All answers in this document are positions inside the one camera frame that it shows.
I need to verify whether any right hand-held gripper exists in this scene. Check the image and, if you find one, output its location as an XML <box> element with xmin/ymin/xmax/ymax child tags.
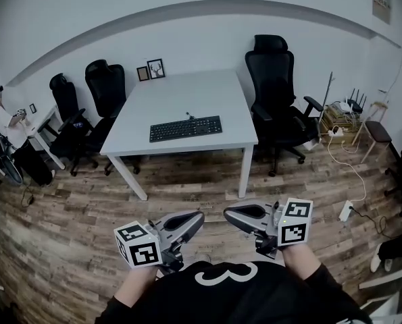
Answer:
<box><xmin>224</xmin><ymin>197</ymin><xmax>314</xmax><ymax>260</ymax></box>

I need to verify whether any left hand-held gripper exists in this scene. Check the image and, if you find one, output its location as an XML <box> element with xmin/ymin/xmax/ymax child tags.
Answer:
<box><xmin>114</xmin><ymin>210</ymin><xmax>206</xmax><ymax>273</ymax></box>

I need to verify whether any black keyboard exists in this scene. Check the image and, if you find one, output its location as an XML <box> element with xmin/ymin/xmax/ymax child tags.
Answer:
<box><xmin>149</xmin><ymin>115</ymin><xmax>224</xmax><ymax>144</ymax></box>

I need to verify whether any person's right forearm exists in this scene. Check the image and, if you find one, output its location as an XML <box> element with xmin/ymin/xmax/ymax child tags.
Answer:
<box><xmin>280</xmin><ymin>242</ymin><xmax>323</xmax><ymax>283</ymax></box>

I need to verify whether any person's left forearm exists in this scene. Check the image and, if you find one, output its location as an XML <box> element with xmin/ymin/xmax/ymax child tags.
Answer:
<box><xmin>114</xmin><ymin>266</ymin><xmax>161</xmax><ymax>308</ymax></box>

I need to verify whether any person's black printed shirt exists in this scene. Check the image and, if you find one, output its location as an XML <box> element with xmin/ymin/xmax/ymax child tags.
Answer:
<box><xmin>100</xmin><ymin>260</ymin><xmax>374</xmax><ymax>324</ymax></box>

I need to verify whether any long white power strip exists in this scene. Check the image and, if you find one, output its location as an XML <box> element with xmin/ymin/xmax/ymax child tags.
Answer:
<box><xmin>338</xmin><ymin>200</ymin><xmax>354</xmax><ymax>222</ymax></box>

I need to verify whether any black headrest office chair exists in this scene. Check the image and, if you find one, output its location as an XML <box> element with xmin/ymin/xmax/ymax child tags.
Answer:
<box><xmin>244</xmin><ymin>34</ymin><xmax>324</xmax><ymax>178</ymax></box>

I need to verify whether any white square table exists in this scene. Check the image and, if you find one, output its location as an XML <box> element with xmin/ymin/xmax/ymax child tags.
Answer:
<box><xmin>99</xmin><ymin>68</ymin><xmax>259</xmax><ymax>203</ymax></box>

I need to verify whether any wooden crate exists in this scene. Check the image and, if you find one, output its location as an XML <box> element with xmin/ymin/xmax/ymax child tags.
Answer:
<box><xmin>321</xmin><ymin>102</ymin><xmax>361</xmax><ymax>145</ymax></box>

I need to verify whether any leaning thin panel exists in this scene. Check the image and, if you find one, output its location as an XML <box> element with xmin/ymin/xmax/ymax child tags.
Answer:
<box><xmin>316</xmin><ymin>70</ymin><xmax>334</xmax><ymax>138</ymax></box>

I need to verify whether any white router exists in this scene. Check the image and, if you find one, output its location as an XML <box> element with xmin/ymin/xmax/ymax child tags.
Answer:
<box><xmin>334</xmin><ymin>97</ymin><xmax>353</xmax><ymax>115</ymax></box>

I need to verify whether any wooden stool with dark seat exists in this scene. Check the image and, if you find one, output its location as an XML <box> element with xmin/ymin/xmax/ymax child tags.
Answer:
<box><xmin>350</xmin><ymin>101</ymin><xmax>395</xmax><ymax>164</ymax></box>

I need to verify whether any black router with antennas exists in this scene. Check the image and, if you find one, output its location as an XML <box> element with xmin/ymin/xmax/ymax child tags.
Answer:
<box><xmin>347</xmin><ymin>87</ymin><xmax>368</xmax><ymax>113</ymax></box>

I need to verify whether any small white desk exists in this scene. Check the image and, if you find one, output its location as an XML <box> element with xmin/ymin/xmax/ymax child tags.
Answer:
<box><xmin>26</xmin><ymin>104</ymin><xmax>67</xmax><ymax>171</ymax></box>

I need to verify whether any bicycle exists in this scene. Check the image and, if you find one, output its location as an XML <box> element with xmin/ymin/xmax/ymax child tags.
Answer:
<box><xmin>0</xmin><ymin>122</ymin><xmax>24</xmax><ymax>187</ymax></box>

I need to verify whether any white floor cable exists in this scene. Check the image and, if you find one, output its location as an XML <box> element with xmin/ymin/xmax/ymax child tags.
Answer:
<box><xmin>326</xmin><ymin>136</ymin><xmax>368</xmax><ymax>203</ymax></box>

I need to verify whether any white furniture frame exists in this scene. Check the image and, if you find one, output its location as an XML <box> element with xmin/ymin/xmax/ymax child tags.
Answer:
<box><xmin>358</xmin><ymin>261</ymin><xmax>402</xmax><ymax>324</ymax></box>

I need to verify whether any black deer picture frame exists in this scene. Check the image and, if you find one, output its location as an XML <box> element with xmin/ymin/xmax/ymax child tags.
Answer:
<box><xmin>146</xmin><ymin>57</ymin><xmax>167</xmax><ymax>80</ymax></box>

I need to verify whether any thin black floor cable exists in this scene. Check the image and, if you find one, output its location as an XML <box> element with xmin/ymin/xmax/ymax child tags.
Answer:
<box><xmin>20</xmin><ymin>183</ymin><xmax>36</xmax><ymax>208</ymax></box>

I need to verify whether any white wall cable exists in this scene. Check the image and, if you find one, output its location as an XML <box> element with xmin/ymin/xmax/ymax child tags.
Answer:
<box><xmin>379</xmin><ymin>0</ymin><xmax>402</xmax><ymax>96</ymax></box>

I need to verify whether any wall poster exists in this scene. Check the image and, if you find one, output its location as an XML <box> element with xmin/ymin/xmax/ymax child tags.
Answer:
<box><xmin>370</xmin><ymin>0</ymin><xmax>392</xmax><ymax>25</ymax></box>

